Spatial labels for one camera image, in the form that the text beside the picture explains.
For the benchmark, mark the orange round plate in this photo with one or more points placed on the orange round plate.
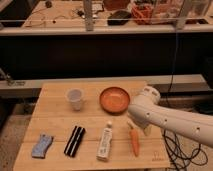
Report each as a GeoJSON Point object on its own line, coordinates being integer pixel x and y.
{"type": "Point", "coordinates": [114, 100]}

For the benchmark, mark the black object on bench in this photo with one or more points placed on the black object on bench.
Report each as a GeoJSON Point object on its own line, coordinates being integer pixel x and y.
{"type": "Point", "coordinates": [118, 18]}

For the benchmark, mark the grey metal post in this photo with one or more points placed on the grey metal post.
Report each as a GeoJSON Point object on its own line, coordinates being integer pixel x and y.
{"type": "Point", "coordinates": [87, 4]}
{"type": "Point", "coordinates": [181, 19]}

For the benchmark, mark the orange basket on bench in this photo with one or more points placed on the orange basket on bench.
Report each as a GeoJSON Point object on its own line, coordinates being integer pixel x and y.
{"type": "Point", "coordinates": [141, 15]}

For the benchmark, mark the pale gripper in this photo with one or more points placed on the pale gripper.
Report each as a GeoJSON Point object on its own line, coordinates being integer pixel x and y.
{"type": "Point", "coordinates": [147, 130]}

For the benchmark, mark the translucent plastic cup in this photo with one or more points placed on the translucent plastic cup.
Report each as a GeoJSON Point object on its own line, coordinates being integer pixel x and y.
{"type": "Point", "coordinates": [75, 98]}

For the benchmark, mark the grey metal post right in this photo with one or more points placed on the grey metal post right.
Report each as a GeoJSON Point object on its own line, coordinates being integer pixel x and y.
{"type": "Point", "coordinates": [181, 19]}

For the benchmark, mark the white tube with cap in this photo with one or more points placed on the white tube with cap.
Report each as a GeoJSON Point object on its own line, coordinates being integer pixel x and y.
{"type": "Point", "coordinates": [105, 143]}

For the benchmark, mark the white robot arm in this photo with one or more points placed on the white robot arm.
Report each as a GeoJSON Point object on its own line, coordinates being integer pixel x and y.
{"type": "Point", "coordinates": [144, 110]}

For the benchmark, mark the blue patterned sponge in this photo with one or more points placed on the blue patterned sponge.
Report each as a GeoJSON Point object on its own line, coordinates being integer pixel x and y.
{"type": "Point", "coordinates": [40, 148]}

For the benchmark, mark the black white striped block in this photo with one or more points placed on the black white striped block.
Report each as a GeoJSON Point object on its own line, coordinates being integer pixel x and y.
{"type": "Point", "coordinates": [74, 141]}

